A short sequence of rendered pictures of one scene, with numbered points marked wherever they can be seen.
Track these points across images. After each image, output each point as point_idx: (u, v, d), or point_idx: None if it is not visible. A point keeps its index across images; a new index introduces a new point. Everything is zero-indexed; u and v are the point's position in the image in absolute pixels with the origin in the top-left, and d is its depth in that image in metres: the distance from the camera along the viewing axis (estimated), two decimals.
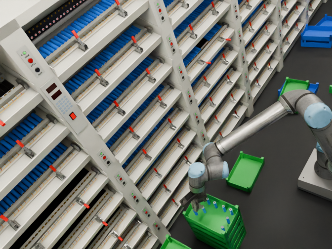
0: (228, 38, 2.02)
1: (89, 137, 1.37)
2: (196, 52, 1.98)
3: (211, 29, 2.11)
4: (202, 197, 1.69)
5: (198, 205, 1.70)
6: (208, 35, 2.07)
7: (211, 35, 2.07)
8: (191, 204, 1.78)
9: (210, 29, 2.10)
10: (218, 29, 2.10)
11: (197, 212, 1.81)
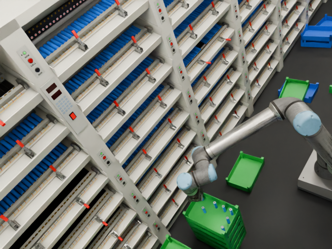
0: (228, 38, 2.02)
1: (89, 137, 1.37)
2: (196, 52, 1.98)
3: (211, 29, 2.11)
4: (187, 195, 1.75)
5: None
6: (208, 35, 2.07)
7: (211, 35, 2.07)
8: None
9: (210, 29, 2.10)
10: (218, 29, 2.10)
11: (202, 38, 2.06)
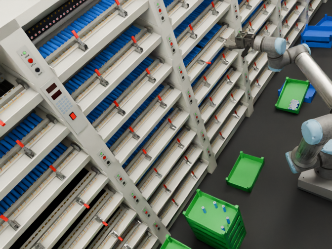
0: None
1: (89, 137, 1.37)
2: (196, 52, 1.98)
3: (211, 29, 2.11)
4: None
5: None
6: (208, 35, 2.07)
7: (211, 35, 2.07)
8: (229, 46, 1.85)
9: (210, 29, 2.10)
10: (218, 29, 2.10)
11: (202, 38, 2.06)
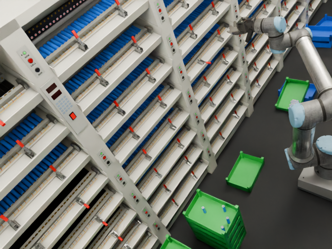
0: (218, 31, 2.03)
1: (89, 137, 1.37)
2: (194, 51, 1.99)
3: None
4: None
5: None
6: (206, 34, 2.07)
7: (209, 34, 2.08)
8: (233, 32, 1.93)
9: None
10: (216, 28, 2.11)
11: None
